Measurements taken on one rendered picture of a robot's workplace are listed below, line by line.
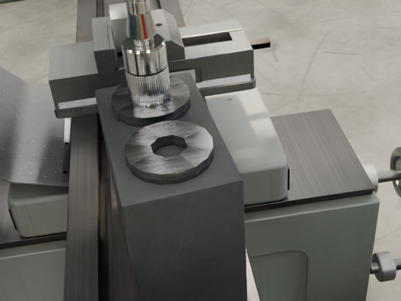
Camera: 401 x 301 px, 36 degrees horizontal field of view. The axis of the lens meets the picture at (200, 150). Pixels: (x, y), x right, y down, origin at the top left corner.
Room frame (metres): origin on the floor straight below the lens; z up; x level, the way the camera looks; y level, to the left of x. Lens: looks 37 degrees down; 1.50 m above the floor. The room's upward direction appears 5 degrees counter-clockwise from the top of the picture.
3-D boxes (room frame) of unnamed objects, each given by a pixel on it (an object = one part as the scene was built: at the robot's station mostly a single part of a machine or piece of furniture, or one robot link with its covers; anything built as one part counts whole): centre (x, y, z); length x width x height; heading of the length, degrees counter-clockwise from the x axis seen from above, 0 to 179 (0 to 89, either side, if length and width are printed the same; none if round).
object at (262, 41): (0.98, -0.12, 0.98); 0.04 x 0.02 x 0.02; 97
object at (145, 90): (0.59, 0.05, 1.16); 0.05 x 0.05 x 0.06
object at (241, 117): (0.95, 0.10, 0.79); 0.50 x 0.35 x 0.12; 95
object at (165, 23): (0.96, 0.05, 1.02); 0.12 x 0.06 x 0.04; 7
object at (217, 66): (0.96, 0.07, 0.99); 0.35 x 0.15 x 0.11; 97
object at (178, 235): (0.54, 0.04, 1.03); 0.22 x 0.12 x 0.20; 11
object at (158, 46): (0.59, 0.05, 1.20); 0.05 x 0.05 x 0.01
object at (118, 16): (0.96, 0.10, 1.05); 0.06 x 0.05 x 0.06; 7
